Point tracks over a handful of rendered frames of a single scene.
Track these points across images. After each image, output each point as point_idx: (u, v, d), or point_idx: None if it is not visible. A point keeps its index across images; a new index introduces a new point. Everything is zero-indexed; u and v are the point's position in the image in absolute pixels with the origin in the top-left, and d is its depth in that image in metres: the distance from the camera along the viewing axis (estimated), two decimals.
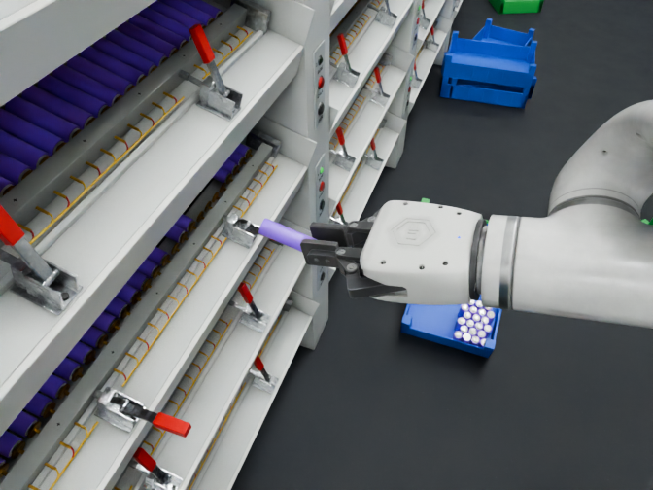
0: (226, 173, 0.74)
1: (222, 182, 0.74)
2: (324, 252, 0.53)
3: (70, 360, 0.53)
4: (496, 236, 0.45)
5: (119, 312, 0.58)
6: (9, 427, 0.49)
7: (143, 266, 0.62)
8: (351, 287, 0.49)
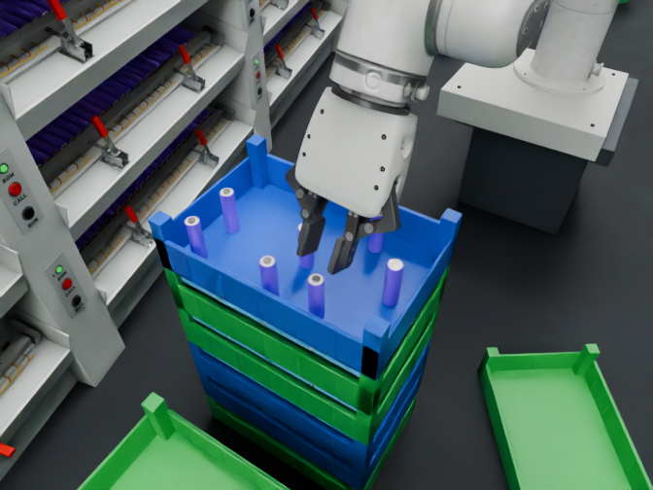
0: None
1: None
2: None
3: None
4: None
5: None
6: None
7: None
8: (293, 175, 0.56)
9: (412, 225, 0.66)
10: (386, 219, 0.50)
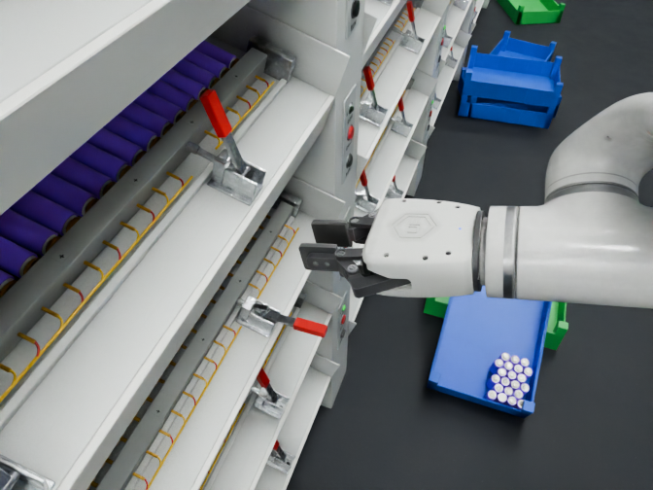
0: None
1: None
2: (323, 255, 0.52)
3: None
4: (497, 224, 0.45)
5: None
6: None
7: None
8: (356, 286, 0.48)
9: None
10: None
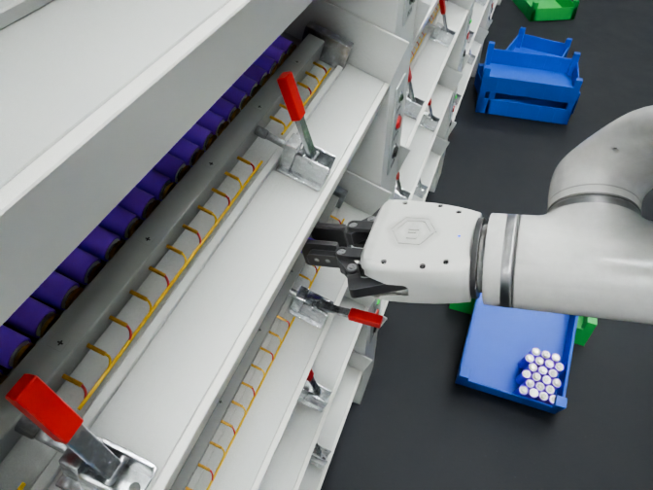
0: None
1: None
2: (324, 252, 0.53)
3: None
4: (496, 234, 0.45)
5: None
6: None
7: None
8: (352, 287, 0.49)
9: None
10: None
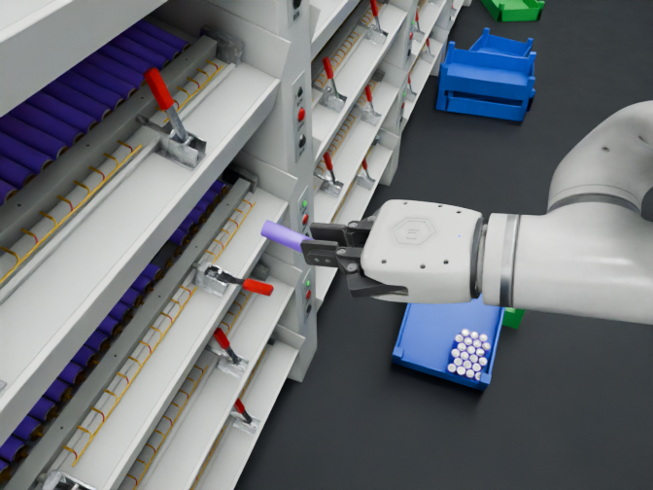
0: (199, 213, 0.69)
1: (194, 223, 0.69)
2: (324, 252, 0.53)
3: (14, 438, 0.48)
4: (496, 234, 0.45)
5: (72, 379, 0.53)
6: None
7: (102, 325, 0.57)
8: (352, 287, 0.49)
9: None
10: None
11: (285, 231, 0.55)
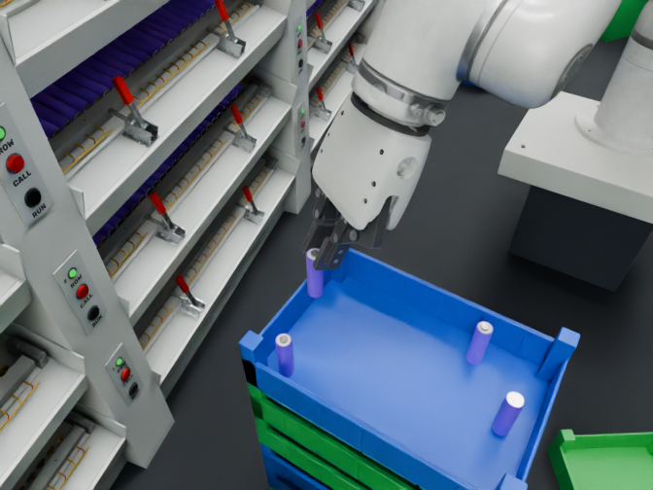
0: None
1: None
2: (326, 228, 0.56)
3: None
4: None
5: None
6: None
7: None
8: None
9: (516, 336, 0.61)
10: (368, 233, 0.49)
11: None
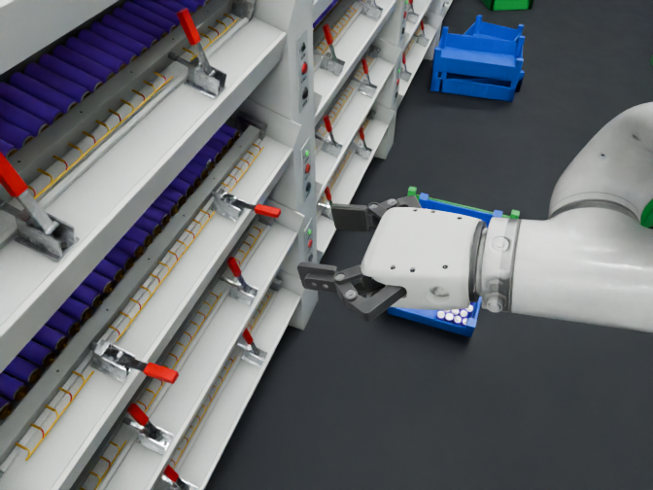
0: (216, 152, 0.79)
1: (211, 160, 0.79)
2: (359, 221, 0.58)
3: (68, 316, 0.58)
4: None
5: (113, 275, 0.63)
6: (13, 373, 0.54)
7: (136, 235, 0.67)
8: (413, 205, 0.58)
9: None
10: (370, 301, 0.47)
11: None
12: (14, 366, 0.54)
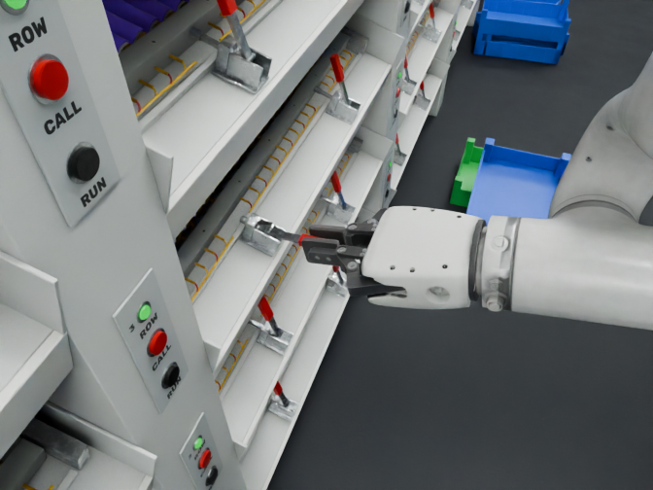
0: None
1: None
2: (338, 240, 0.56)
3: None
4: None
5: None
6: None
7: None
8: None
9: None
10: (360, 280, 0.49)
11: None
12: None
